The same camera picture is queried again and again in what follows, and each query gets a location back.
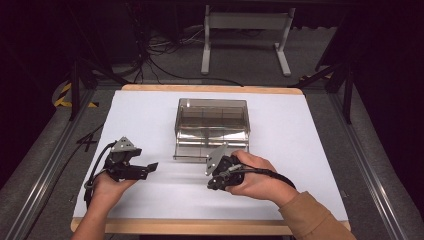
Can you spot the yellow black hazard tape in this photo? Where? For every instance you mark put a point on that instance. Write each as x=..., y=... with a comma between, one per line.
x=61, y=96

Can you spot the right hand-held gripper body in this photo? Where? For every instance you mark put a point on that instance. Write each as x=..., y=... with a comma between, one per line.
x=225, y=170

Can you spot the transparent grey drawer box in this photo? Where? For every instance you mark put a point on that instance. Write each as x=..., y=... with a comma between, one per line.
x=212, y=115

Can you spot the white metal table frame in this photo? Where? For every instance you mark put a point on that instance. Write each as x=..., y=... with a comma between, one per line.
x=246, y=20

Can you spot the person's left hand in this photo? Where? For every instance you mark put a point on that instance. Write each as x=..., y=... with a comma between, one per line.
x=108, y=190

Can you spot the black metal stand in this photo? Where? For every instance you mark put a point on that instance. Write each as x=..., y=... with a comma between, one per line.
x=346, y=90
x=75, y=86

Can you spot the transparent grey drawer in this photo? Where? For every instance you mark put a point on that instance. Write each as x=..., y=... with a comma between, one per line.
x=193, y=150

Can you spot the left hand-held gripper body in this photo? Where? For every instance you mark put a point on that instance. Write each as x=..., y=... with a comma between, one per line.
x=121, y=161

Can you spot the aluminium rail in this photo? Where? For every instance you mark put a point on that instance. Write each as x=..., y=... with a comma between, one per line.
x=43, y=166
x=370, y=166

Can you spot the person's right hand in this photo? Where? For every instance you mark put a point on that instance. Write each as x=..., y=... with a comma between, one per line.
x=260, y=181

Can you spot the white table sheet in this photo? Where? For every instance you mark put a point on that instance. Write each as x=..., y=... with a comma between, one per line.
x=186, y=196

